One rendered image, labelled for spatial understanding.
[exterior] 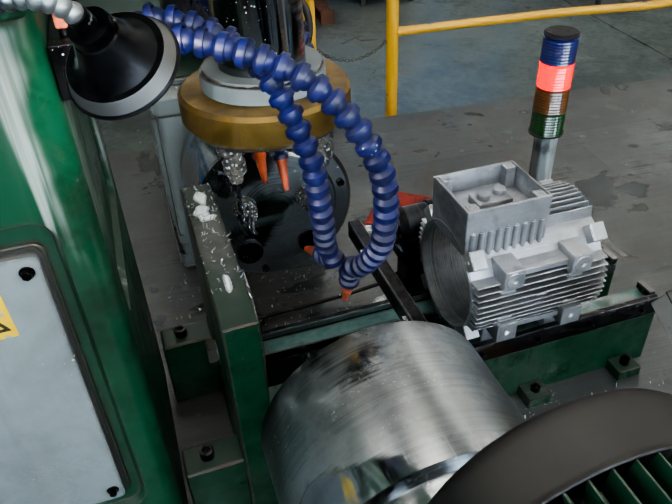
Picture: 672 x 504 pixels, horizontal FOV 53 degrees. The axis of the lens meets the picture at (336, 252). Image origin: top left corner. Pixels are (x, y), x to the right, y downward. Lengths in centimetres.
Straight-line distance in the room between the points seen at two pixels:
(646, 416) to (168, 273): 112
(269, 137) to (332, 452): 29
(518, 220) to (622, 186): 78
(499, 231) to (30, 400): 57
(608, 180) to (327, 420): 119
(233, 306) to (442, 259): 42
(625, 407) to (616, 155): 147
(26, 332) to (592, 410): 46
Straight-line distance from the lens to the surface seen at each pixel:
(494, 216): 87
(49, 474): 75
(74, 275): 59
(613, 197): 161
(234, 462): 86
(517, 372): 106
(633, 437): 32
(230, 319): 70
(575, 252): 92
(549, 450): 31
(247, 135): 65
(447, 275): 104
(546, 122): 128
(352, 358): 62
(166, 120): 119
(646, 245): 147
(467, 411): 59
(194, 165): 106
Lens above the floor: 160
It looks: 36 degrees down
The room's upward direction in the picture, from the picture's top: 3 degrees counter-clockwise
